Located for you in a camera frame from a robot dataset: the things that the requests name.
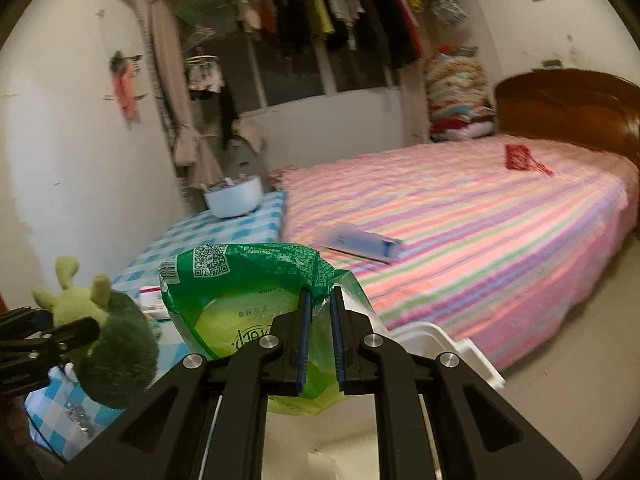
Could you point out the hanging black garment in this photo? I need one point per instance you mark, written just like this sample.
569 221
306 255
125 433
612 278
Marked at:
228 115

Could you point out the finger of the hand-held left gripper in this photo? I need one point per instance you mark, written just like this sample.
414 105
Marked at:
70 334
25 375

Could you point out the white plastic bin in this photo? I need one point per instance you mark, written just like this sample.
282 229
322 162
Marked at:
425 337

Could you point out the small pink white box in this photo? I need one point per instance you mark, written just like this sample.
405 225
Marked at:
152 300

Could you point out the brown wooden headboard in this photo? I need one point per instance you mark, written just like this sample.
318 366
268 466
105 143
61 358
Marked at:
565 110

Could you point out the dark wall switch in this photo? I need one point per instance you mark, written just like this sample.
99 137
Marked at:
552 63

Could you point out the red packet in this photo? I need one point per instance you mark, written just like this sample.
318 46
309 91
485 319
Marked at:
517 156

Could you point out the window with white frame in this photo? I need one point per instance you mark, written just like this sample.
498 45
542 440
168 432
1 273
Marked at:
300 82

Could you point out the blue checkered tablecloth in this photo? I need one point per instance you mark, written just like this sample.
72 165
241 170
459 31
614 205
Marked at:
225 230

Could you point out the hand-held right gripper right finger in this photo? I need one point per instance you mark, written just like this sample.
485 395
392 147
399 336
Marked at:
337 345

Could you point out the green cloth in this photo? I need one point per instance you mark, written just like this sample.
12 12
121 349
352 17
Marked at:
192 15

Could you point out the green plastic bag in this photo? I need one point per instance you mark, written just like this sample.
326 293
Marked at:
240 290

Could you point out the round laundry drying rack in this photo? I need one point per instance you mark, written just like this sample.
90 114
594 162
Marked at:
205 77

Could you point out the row of hanging clothes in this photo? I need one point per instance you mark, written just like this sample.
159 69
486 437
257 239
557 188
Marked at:
350 25

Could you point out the crumpled beige cloth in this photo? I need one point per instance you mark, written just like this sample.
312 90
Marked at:
250 132

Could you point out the white round basin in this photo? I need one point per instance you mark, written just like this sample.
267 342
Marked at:
235 202

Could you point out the stack of folded quilts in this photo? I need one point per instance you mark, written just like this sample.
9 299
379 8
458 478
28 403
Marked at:
457 95

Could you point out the green plush toy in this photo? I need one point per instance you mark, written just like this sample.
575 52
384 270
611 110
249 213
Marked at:
120 355

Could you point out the pink cloth on wall hook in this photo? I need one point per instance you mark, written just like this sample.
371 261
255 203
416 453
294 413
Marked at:
125 92

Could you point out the long blue white carton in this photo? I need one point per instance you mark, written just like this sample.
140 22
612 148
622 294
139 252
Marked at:
360 242

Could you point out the crinkled clear wrapper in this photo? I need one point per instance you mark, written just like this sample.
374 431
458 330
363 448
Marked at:
77 415

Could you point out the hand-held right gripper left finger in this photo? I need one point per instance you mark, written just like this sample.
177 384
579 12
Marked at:
303 340

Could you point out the beige curtain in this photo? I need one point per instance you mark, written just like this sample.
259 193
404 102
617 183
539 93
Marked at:
175 85
412 105

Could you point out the pile of colourful wrappers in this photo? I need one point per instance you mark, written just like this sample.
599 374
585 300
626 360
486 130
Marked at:
232 182

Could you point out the striped pink bed sheet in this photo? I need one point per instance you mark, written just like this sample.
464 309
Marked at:
475 240

